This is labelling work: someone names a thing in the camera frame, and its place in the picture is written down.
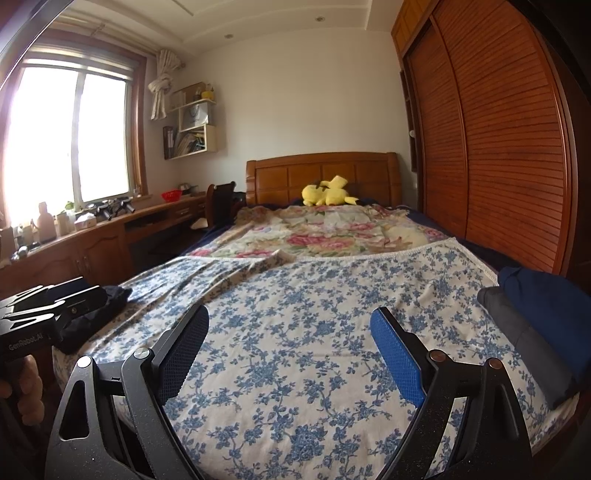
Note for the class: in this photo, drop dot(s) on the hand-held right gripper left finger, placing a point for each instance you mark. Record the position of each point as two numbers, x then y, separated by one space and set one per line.
184 350

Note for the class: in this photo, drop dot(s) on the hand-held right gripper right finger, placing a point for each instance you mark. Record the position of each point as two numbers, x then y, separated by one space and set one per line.
397 355

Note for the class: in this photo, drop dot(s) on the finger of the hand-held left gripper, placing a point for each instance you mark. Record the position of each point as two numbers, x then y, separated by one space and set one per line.
64 287
83 300

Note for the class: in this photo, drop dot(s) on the black double-breasted coat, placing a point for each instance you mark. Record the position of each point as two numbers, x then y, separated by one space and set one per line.
87 327

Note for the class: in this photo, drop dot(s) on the person's left hand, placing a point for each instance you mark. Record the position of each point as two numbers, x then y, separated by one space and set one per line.
32 387

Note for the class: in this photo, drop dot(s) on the wooden desk cabinet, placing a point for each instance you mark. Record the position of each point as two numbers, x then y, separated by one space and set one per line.
92 254

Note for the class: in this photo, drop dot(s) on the beige bottle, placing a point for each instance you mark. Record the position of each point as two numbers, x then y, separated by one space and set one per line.
45 224

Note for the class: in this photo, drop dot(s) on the white tissue box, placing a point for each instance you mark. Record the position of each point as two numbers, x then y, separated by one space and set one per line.
85 222

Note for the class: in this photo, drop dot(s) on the blue floral blanket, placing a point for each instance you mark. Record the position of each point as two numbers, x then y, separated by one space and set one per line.
323 346

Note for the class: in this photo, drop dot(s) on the black metal device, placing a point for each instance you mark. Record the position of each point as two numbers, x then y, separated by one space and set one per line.
115 207

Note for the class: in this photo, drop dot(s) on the folded grey garment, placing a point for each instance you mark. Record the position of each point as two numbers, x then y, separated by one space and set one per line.
526 341

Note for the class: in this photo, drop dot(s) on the red bowl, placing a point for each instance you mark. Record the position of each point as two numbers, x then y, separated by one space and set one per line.
171 196

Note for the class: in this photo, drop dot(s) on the pink floral blanket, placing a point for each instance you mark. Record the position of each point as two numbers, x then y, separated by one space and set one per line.
323 230

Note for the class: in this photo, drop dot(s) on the dark wooden chair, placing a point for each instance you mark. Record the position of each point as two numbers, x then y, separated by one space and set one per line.
219 203

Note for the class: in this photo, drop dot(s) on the wooden framed window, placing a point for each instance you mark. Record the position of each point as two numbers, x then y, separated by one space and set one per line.
69 134

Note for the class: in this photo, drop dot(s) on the folded blue garment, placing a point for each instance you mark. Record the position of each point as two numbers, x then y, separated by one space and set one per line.
554 309

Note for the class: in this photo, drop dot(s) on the yellow plush toy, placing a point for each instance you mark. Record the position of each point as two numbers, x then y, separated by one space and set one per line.
328 194

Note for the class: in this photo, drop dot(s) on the wooden bed headboard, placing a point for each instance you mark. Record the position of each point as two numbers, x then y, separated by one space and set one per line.
277 180

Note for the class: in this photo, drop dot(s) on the tied white curtain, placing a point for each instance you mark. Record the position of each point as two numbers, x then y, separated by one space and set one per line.
161 87

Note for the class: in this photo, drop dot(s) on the wooden slatted wardrobe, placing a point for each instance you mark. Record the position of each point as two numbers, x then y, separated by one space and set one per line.
498 138

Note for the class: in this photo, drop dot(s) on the white wall shelf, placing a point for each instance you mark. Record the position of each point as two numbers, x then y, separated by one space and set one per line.
194 134

